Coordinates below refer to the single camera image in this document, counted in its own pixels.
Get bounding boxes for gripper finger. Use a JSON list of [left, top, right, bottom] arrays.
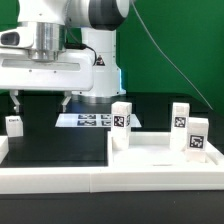
[[61, 91, 72, 113], [9, 90, 20, 114]]

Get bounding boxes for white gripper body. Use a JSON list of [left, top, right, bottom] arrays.
[[0, 27, 93, 91]]

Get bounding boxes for white square tabletop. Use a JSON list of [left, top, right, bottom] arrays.
[[107, 132, 224, 167]]

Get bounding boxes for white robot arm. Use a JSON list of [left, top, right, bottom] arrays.
[[0, 0, 130, 104]]

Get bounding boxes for AprilTag base sheet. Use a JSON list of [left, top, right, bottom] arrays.
[[55, 113, 141, 128]]

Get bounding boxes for white U-shaped obstacle wall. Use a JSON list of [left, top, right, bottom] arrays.
[[0, 134, 224, 195]]

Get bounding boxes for grey cable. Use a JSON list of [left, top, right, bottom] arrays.
[[129, 0, 214, 111]]

